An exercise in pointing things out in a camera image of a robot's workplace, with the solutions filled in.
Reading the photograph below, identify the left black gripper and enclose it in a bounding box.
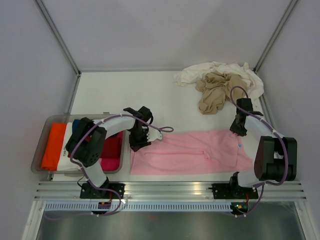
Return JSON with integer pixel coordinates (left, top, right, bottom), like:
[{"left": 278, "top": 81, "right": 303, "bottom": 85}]
[{"left": 129, "top": 127, "right": 151, "bottom": 153}]

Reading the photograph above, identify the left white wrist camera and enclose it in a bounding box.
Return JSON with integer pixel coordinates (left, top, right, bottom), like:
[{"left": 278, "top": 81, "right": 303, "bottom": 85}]
[{"left": 146, "top": 128, "right": 163, "bottom": 143}]

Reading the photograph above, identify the grey plastic bin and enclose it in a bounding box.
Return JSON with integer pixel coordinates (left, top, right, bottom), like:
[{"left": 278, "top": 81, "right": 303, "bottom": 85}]
[{"left": 31, "top": 113, "right": 129, "bottom": 177}]

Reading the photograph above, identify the dark red rolled t shirt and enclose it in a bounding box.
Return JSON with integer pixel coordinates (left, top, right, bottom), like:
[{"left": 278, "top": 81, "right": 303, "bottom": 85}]
[{"left": 99, "top": 135, "right": 122, "bottom": 161}]

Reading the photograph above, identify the pink t shirt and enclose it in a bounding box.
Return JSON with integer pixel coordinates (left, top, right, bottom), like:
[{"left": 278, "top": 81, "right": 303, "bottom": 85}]
[{"left": 130, "top": 129, "right": 253, "bottom": 176}]

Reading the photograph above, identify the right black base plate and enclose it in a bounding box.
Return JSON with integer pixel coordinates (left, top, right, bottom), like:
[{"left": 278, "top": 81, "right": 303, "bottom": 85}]
[{"left": 209, "top": 183, "right": 259, "bottom": 200}]

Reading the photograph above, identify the right aluminium frame post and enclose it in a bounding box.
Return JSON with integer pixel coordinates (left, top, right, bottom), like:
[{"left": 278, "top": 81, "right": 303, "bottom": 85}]
[{"left": 253, "top": 0, "right": 300, "bottom": 74}]

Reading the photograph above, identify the white slotted cable duct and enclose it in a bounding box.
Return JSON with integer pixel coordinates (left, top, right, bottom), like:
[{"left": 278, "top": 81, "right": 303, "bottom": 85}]
[{"left": 44, "top": 201, "right": 232, "bottom": 212}]

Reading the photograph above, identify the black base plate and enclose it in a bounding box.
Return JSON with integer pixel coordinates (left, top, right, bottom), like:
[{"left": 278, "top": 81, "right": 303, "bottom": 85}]
[
  {"left": 209, "top": 183, "right": 259, "bottom": 200},
  {"left": 79, "top": 182, "right": 125, "bottom": 200}
]

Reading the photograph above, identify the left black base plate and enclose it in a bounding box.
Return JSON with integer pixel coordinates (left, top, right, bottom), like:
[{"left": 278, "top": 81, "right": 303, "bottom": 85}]
[{"left": 79, "top": 182, "right": 125, "bottom": 200}]

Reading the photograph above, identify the aluminium rail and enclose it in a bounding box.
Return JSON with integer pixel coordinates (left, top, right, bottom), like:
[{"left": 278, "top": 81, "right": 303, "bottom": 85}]
[{"left": 33, "top": 181, "right": 307, "bottom": 202}]

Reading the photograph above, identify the blue rolled t shirt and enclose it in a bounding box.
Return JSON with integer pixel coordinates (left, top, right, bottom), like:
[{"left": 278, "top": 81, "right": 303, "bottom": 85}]
[{"left": 72, "top": 119, "right": 120, "bottom": 138}]

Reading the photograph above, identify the left aluminium frame post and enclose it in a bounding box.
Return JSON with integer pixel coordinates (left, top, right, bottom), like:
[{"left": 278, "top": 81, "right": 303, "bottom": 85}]
[{"left": 33, "top": 0, "right": 81, "bottom": 76}]

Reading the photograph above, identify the orange rolled t shirt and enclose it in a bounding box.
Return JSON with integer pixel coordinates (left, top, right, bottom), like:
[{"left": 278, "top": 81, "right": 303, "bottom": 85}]
[{"left": 41, "top": 123, "right": 67, "bottom": 172}]

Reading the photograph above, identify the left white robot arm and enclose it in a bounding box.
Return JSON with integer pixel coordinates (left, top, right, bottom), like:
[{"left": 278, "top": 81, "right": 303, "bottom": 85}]
[{"left": 65, "top": 106, "right": 154, "bottom": 198}]

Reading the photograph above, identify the beige tan t shirt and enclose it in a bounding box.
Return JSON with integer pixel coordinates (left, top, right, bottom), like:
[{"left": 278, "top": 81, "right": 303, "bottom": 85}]
[{"left": 195, "top": 72, "right": 248, "bottom": 115}]

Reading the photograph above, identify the magenta rolled t shirt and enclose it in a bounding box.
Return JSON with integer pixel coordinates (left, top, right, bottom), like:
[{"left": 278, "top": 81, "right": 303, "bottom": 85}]
[{"left": 100, "top": 132, "right": 123, "bottom": 172}]

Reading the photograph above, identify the white rolled t shirt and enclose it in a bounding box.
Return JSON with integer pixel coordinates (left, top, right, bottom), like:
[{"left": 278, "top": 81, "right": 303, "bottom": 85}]
[{"left": 57, "top": 122, "right": 80, "bottom": 172}]

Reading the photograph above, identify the aluminium frame post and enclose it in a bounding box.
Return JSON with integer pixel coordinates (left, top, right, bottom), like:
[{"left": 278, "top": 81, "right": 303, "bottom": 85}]
[
  {"left": 253, "top": 0, "right": 300, "bottom": 74},
  {"left": 33, "top": 0, "right": 81, "bottom": 76}
]

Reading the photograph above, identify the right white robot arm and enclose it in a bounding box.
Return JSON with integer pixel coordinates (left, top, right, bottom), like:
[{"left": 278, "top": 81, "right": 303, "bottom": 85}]
[{"left": 228, "top": 98, "right": 298, "bottom": 198}]

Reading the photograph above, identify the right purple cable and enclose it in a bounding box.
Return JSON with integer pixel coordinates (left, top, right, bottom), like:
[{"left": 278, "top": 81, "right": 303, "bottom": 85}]
[{"left": 224, "top": 86, "right": 288, "bottom": 218}]

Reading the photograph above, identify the cream white t shirt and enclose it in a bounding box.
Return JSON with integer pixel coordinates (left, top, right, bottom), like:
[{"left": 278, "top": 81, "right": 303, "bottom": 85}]
[{"left": 173, "top": 61, "right": 264, "bottom": 100}]

